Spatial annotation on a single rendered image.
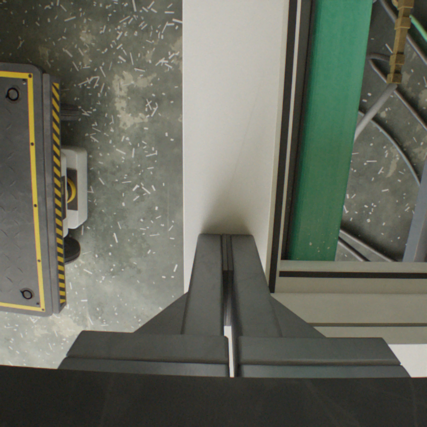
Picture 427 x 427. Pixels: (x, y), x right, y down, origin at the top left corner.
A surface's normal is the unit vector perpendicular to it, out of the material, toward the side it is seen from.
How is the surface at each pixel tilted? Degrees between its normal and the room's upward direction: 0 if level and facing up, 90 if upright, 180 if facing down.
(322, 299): 90
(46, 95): 0
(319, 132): 0
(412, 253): 90
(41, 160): 0
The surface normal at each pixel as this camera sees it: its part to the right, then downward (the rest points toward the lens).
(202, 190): -0.02, 0.29
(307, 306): 0.02, -0.96
